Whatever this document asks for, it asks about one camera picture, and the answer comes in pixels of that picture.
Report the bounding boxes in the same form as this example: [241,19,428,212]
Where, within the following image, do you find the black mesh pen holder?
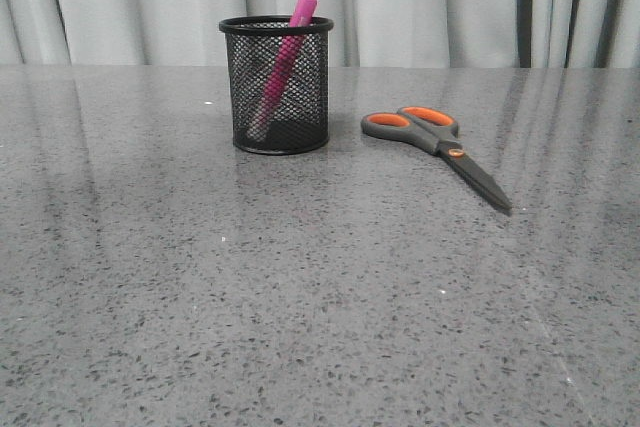
[219,15,334,155]

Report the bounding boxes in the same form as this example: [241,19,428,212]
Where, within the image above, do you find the grey orange scissors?
[360,106,513,213]

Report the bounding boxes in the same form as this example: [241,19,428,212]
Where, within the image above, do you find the grey curtain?
[1,0,639,68]

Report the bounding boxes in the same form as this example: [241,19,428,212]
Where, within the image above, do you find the pink highlighter pen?
[247,0,318,142]

